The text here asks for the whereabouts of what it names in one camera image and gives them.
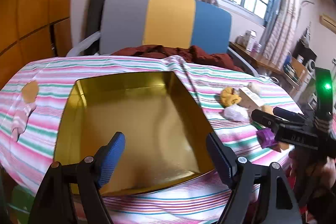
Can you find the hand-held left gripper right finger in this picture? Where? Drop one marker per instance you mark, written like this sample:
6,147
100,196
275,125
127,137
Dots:
219,158

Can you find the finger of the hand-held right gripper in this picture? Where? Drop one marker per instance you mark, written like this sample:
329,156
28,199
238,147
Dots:
265,119
286,113

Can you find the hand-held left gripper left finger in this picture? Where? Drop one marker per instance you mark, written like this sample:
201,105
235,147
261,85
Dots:
113,158

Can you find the tan snack packet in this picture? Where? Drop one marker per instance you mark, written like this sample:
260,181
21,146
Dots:
267,109

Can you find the purple snack packet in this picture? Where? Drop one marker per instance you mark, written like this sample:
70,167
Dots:
266,137

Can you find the white box with green stripes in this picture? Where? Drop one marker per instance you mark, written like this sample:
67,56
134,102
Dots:
249,99

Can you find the cream bun packet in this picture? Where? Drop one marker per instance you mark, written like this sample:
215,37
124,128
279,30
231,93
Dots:
254,87

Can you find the yellow snack packet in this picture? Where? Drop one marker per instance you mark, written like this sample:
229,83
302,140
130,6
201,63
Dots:
228,98

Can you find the gold metal tin box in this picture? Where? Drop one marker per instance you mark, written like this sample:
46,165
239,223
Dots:
136,121

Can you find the person's right hand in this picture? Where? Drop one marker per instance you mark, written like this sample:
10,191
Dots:
326,170

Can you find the white crumpled plastic packet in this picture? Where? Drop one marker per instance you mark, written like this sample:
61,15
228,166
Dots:
235,112

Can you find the wooden desk organizer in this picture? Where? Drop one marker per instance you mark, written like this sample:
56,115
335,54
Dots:
298,70

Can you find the white round device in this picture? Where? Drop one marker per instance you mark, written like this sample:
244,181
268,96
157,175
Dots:
311,65

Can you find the wooden desk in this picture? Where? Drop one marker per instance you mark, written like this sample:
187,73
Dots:
260,61

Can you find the black monitor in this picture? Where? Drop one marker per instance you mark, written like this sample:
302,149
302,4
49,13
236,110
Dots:
304,50

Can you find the purple white jar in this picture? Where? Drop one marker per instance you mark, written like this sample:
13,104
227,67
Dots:
256,47

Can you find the pink green striped bedsheet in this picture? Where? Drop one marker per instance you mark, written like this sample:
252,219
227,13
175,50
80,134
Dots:
39,134

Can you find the white carton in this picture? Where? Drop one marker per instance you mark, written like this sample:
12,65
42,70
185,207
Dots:
249,39

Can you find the maroon blanket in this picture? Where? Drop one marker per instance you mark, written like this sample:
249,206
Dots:
207,56

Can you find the grey yellow blue headboard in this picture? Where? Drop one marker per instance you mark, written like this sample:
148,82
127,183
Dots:
168,22

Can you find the black upright panel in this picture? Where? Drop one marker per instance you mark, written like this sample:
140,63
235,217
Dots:
95,16

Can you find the wooden wardrobe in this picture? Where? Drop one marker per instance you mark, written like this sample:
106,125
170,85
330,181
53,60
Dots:
31,3

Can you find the grey bed side rail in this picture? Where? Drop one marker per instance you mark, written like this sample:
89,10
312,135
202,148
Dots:
242,62

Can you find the wall air conditioner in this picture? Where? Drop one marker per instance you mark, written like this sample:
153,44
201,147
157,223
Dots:
328,21

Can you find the white bed rail tube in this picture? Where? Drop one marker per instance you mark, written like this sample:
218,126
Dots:
81,44

